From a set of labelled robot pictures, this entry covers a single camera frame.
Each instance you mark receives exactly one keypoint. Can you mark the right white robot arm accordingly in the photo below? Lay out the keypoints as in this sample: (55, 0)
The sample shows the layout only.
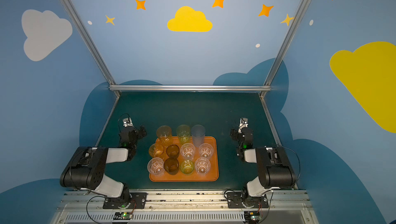
(274, 169)

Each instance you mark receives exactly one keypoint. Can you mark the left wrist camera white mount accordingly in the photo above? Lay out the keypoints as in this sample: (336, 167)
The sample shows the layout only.
(127, 122)

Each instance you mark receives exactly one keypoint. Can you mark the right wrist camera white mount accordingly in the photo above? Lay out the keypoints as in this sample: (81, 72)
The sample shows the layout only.
(243, 123)

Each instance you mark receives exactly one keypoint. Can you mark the tall green glass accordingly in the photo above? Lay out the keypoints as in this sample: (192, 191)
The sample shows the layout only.
(183, 133)

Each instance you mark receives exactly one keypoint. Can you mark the left green circuit board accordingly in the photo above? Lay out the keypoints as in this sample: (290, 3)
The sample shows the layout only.
(123, 216)

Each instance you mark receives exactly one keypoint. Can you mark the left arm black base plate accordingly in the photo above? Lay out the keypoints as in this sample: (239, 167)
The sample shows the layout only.
(134, 200)

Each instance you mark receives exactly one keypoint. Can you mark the aluminium frame post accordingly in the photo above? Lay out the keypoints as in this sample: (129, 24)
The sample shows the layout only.
(293, 27)
(83, 32)

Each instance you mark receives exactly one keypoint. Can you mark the horizontal aluminium back rail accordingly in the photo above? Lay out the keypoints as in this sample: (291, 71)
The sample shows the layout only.
(189, 88)

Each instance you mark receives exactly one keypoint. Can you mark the dark brown textured glass back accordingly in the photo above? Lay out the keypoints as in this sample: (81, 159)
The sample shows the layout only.
(172, 151)

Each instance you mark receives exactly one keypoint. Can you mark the clear faceted plastic glass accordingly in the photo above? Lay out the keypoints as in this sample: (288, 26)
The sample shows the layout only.
(156, 167)

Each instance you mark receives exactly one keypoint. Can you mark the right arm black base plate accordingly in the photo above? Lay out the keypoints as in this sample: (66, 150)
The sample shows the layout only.
(239, 200)

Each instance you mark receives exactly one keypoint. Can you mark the clear ribbed glass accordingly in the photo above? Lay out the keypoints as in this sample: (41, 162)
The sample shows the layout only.
(188, 151)
(206, 151)
(202, 166)

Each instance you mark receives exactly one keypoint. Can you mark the short green glass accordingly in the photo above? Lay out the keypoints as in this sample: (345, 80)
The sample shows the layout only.
(187, 167)

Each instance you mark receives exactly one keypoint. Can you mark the green circuit board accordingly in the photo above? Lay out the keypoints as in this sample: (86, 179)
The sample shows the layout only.
(252, 218)
(123, 216)

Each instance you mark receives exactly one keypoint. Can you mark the right aluminium frame post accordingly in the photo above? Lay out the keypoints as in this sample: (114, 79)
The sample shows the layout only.
(293, 27)

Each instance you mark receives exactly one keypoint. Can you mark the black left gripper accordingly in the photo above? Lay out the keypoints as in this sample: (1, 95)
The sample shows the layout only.
(136, 134)

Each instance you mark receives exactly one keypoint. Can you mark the left aluminium frame post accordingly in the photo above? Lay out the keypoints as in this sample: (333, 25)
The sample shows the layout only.
(83, 32)

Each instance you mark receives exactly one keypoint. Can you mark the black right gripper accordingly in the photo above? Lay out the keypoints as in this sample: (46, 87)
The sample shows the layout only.
(237, 134)

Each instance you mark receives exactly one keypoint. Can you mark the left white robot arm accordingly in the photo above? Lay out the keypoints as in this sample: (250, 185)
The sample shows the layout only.
(86, 169)

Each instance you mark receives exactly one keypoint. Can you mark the right green circuit board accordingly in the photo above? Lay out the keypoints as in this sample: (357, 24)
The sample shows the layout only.
(252, 218)

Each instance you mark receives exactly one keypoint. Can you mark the tall yellow plastic glass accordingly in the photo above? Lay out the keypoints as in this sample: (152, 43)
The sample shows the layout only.
(164, 133)

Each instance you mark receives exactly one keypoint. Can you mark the short yellow plastic glass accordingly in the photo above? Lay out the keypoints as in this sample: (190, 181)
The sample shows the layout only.
(156, 150)

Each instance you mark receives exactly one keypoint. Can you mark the brown textured glass front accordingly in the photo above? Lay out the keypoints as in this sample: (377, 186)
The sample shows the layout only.
(171, 166)

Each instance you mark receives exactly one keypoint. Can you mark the orange plastic tray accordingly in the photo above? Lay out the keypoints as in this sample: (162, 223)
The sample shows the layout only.
(211, 176)

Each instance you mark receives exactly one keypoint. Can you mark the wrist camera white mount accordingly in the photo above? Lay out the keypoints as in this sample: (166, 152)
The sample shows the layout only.
(243, 123)
(127, 122)

